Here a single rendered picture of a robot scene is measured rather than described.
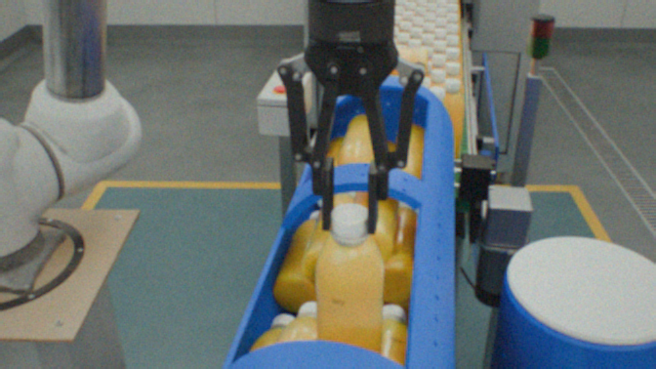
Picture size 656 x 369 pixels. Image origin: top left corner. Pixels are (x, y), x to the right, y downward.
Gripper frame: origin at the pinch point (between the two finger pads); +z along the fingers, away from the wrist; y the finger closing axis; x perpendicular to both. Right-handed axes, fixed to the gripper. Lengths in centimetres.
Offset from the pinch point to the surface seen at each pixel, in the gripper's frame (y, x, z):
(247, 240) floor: -72, 184, 139
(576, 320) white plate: 32, 26, 35
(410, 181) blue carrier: 4.9, 33.1, 16.3
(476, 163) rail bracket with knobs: 19, 83, 38
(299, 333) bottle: -6.6, 3.1, 21.7
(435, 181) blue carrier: 8.9, 39.1, 19.3
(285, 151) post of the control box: -31, 99, 47
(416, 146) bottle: 5, 60, 24
